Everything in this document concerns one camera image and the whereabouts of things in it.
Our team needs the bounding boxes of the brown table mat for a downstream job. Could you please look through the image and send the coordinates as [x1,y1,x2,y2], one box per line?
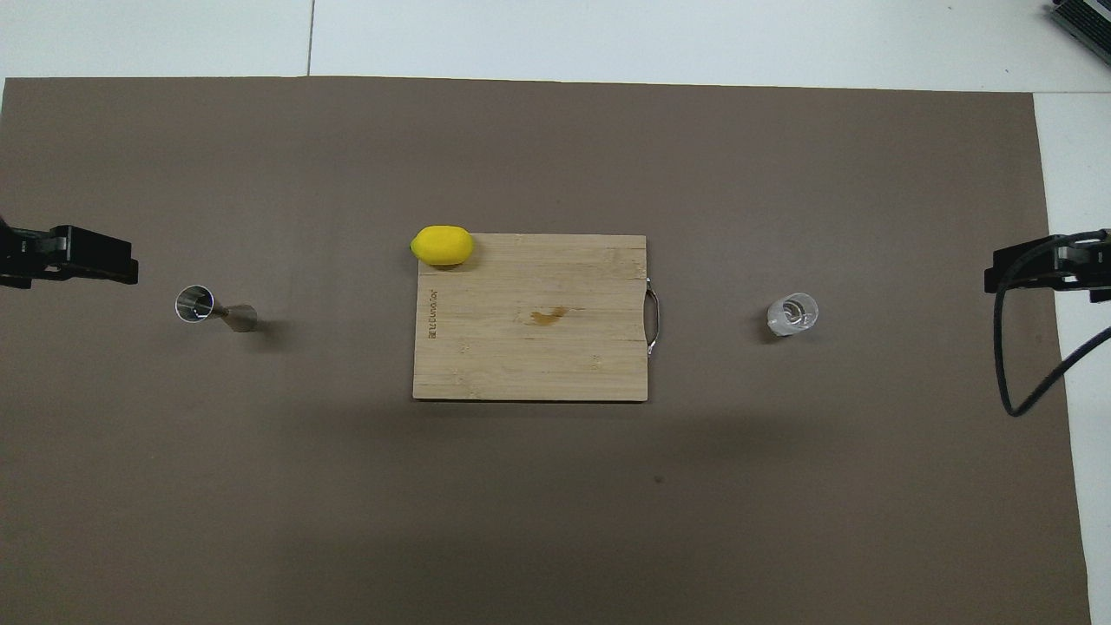
[0,76,1093,625]

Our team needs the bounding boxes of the steel double jigger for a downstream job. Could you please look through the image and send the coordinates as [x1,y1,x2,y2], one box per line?
[174,285,259,334]

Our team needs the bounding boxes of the yellow lemon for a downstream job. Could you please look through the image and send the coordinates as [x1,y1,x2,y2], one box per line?
[410,225,476,267]

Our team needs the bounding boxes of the clear plastic cup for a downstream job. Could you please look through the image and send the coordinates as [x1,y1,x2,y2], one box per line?
[766,293,819,338]

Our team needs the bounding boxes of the wooden cutting board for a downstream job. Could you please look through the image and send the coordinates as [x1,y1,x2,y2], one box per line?
[412,233,661,403]

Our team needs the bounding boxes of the grey ribbed device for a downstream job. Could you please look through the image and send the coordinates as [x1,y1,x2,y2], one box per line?
[1046,0,1111,55]

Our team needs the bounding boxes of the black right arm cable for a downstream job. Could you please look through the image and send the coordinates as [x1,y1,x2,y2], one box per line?
[994,228,1111,418]

